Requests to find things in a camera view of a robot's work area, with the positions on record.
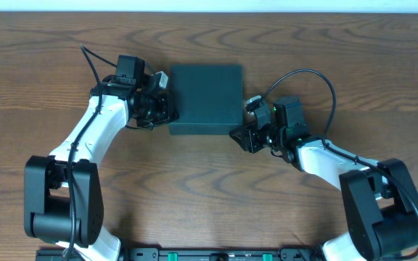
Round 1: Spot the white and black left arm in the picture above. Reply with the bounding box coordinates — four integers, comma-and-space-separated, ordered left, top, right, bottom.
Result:
23, 91, 177, 260

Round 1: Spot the dark green box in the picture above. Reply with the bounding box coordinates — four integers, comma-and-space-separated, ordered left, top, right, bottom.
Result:
168, 64, 244, 136

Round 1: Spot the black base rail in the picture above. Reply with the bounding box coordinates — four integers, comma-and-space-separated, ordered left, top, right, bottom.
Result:
34, 246, 326, 261

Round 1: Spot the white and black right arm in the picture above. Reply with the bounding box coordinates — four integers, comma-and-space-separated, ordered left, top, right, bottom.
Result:
229, 123, 418, 260

